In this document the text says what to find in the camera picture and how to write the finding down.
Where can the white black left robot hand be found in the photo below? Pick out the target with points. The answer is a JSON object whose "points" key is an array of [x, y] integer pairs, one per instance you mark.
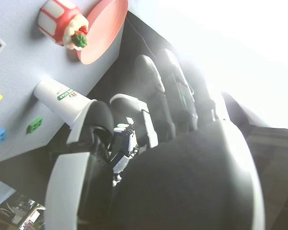
{"points": [[182, 179]]}

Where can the white cup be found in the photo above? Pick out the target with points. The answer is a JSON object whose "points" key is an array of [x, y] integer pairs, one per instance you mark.
{"points": [[60, 100]]}

